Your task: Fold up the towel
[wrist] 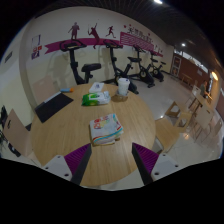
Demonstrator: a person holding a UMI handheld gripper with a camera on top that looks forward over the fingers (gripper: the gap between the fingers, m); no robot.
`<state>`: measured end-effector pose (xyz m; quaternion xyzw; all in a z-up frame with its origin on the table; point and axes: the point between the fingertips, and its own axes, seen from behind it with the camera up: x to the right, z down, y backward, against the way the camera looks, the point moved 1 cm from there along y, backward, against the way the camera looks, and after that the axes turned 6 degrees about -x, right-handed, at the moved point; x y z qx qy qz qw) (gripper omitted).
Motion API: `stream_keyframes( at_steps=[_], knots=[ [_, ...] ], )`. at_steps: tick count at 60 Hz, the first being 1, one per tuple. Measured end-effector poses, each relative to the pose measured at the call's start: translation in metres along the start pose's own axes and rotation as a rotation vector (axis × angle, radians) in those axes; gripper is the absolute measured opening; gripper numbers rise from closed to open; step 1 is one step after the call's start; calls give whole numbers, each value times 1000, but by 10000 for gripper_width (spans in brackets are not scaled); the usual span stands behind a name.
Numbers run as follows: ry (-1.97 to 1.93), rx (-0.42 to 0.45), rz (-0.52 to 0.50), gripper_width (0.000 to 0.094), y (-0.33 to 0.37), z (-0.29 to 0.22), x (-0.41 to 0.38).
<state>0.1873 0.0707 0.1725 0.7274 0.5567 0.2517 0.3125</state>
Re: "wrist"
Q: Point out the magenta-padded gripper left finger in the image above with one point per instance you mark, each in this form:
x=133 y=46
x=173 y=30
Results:
x=77 y=159

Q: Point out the black tablet folio case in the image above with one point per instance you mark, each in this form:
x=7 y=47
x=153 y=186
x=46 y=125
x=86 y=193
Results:
x=53 y=106

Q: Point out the green wet wipes pack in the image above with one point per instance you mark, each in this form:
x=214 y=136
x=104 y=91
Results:
x=93 y=99

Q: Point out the small white tissue pack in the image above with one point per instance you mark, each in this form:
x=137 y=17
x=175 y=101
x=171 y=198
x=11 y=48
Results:
x=96 y=87

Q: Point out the person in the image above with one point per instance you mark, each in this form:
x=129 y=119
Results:
x=203 y=89

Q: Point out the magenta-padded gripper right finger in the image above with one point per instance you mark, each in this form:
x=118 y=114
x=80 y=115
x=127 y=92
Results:
x=146 y=159

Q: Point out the grey wall sign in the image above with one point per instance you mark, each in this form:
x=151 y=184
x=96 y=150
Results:
x=8 y=56

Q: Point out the white printed towel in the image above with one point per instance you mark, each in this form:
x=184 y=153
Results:
x=106 y=130

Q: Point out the wooden chair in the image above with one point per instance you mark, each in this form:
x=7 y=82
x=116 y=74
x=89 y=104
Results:
x=16 y=133
x=43 y=90

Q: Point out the wall notice posters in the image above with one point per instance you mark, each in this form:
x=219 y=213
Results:
x=36 y=41

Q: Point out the ceiling lights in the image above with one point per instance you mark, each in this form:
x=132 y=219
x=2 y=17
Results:
x=158 y=1

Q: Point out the wooden chairs and tables group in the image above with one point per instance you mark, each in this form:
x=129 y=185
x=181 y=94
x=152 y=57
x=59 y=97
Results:
x=200 y=120

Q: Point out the round brown coaster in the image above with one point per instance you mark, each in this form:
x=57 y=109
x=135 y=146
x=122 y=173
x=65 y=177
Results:
x=119 y=98

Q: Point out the blue and orange marker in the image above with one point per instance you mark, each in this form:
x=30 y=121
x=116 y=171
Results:
x=66 y=90

